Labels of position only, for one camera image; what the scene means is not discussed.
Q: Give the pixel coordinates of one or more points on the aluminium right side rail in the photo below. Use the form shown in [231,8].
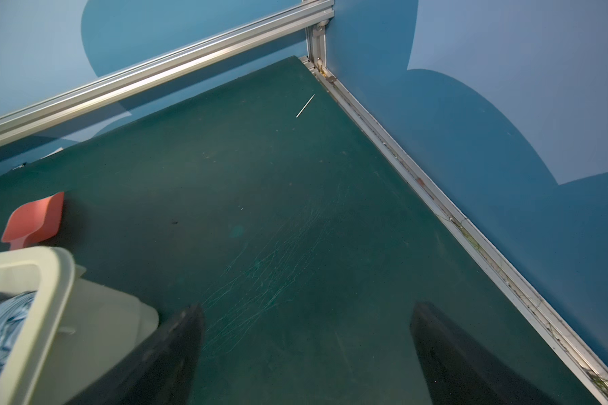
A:
[591,371]

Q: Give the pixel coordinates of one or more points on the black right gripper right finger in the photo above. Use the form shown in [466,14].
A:
[458,370]

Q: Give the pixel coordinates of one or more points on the beige plastic storage box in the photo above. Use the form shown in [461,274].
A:
[75,331]

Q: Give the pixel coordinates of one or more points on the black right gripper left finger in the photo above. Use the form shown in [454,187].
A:
[160,370]

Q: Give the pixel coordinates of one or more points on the thin white stick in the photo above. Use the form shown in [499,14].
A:
[305,106]

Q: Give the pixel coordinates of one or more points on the aluminium back frame bar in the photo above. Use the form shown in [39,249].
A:
[160,70]

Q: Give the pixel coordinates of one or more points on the pink small block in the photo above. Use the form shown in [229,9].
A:
[34,222]

